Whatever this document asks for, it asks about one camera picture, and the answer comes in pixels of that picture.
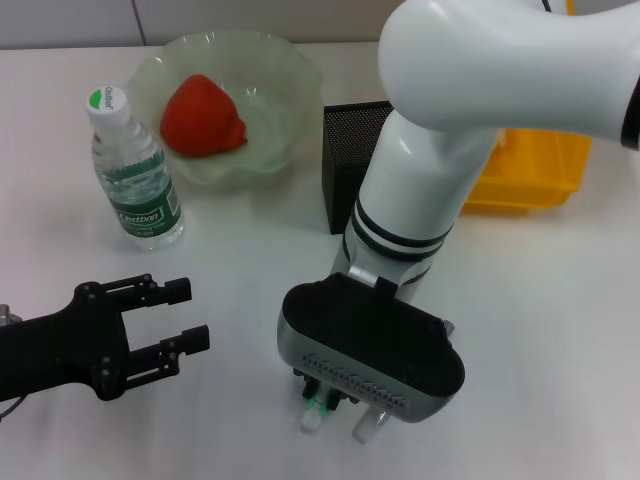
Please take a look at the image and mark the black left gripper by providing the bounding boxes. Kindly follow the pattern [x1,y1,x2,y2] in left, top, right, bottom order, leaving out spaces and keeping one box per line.
[0,272,212,402]

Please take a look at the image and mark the green utility knife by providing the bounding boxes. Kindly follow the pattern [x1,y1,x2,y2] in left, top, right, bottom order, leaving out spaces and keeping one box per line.
[298,393,335,434]

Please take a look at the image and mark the grey marker pen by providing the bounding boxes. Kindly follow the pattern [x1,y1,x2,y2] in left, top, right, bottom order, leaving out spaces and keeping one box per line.
[352,318,457,444]

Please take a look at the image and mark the clear green-label water bottle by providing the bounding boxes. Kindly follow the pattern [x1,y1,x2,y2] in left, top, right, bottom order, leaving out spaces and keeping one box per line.
[85,85,185,252]

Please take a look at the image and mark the red plush fruit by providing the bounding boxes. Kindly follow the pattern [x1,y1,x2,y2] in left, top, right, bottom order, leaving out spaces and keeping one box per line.
[159,73,250,159]

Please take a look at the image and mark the black mesh pen holder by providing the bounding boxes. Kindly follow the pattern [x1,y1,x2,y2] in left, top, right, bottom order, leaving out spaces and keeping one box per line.
[319,99,397,236]

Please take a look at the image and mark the pale green glass fruit plate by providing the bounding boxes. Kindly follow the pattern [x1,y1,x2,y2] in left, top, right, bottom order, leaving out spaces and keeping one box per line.
[124,30,326,190]

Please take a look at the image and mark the yellow plastic bin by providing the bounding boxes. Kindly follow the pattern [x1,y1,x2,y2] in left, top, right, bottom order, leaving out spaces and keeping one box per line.
[458,127,594,217]

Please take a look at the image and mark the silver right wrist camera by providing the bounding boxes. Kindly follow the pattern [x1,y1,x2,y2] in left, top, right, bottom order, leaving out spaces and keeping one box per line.
[277,272,466,425]

